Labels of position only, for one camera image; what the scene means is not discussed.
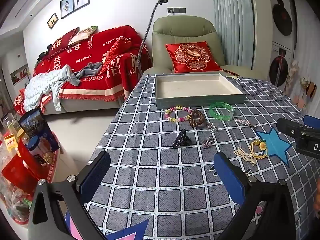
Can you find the black claw hair clip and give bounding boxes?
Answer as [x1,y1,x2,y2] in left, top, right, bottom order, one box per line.
[172,129,192,148]

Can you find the red sequined cloth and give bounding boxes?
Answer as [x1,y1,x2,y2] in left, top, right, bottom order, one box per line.
[221,67,240,77]

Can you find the red sofa pillow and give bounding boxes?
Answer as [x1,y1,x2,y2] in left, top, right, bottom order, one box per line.
[47,27,80,56]

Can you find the grey shallow tray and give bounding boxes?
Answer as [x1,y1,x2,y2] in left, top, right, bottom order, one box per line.
[154,72,247,110]

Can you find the grey sofa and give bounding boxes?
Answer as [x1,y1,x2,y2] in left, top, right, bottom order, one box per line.
[42,96,125,115]

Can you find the grey clothing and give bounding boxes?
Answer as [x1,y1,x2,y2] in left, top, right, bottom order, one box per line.
[69,62,103,85]

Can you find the pale blue curtain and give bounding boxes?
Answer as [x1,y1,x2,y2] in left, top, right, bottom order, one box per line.
[211,0,255,67]

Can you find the medium black framed photo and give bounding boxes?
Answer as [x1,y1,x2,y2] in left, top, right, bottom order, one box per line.
[61,0,74,19]

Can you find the green translucent bangle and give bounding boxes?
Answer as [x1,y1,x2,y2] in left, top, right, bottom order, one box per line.
[209,101,235,122]

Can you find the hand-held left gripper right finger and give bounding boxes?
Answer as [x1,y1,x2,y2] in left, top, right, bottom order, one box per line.
[213,151,297,240]

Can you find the can with blue lid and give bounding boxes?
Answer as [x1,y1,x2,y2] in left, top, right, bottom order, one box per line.
[27,135,50,161]

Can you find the small black framed photo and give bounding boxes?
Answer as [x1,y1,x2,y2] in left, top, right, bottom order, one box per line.
[47,13,59,30]

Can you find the red tasselled pillow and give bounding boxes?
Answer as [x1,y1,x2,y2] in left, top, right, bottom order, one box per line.
[102,39,125,63]

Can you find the yellow sunflower hair tie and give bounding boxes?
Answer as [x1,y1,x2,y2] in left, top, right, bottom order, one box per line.
[251,139,269,158]

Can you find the silver star hair clip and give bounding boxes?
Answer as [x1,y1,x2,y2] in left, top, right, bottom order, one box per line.
[234,117,258,130]

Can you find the red embroidered cushion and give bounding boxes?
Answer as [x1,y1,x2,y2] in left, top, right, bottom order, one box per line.
[165,41,223,73]

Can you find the pink rhinestone hair clip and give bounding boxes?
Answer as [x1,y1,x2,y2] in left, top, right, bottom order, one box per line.
[202,134,214,149]

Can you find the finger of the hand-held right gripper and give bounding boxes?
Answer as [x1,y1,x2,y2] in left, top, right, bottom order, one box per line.
[276,117,315,138]
[303,115,320,129]

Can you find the pink blue star sticker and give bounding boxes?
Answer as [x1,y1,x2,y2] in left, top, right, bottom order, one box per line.
[65,210,149,240]

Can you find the white washing machine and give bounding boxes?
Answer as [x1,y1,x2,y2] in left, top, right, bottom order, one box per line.
[269,42,295,88]

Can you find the grey checkered tablecloth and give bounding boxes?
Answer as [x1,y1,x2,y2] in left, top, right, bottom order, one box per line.
[64,74,320,240]

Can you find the white dryer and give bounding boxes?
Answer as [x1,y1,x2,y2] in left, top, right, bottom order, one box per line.
[269,0,297,50]

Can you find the patterned white pillow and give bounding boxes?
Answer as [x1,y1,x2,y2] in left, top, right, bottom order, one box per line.
[67,26,98,46]

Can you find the white clothing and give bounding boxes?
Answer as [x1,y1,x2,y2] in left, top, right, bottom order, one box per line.
[24,65,73,112]

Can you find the red printed blanket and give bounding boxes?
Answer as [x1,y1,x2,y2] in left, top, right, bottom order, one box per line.
[14,25,153,113]

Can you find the pink slippers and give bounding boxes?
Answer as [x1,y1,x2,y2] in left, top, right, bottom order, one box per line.
[294,95,307,109]

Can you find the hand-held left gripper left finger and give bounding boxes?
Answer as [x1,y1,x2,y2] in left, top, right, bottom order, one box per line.
[27,151,112,240]

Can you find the pink yellow beaded bracelet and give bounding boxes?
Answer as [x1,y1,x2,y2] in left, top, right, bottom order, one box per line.
[164,106,192,123]

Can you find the pale green armchair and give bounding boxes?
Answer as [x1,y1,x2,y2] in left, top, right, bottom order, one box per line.
[140,16,265,80]

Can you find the beige bow hair clip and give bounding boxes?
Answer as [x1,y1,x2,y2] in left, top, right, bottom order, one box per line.
[234,147,258,167]

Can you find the unframed wall picture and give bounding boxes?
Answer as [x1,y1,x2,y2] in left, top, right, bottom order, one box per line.
[10,64,30,85]

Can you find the brown coil hair tie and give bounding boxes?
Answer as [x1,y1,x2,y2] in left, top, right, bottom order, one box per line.
[188,109,207,129]

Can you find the blue printed box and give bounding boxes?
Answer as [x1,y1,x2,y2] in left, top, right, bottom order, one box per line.
[19,107,62,153]

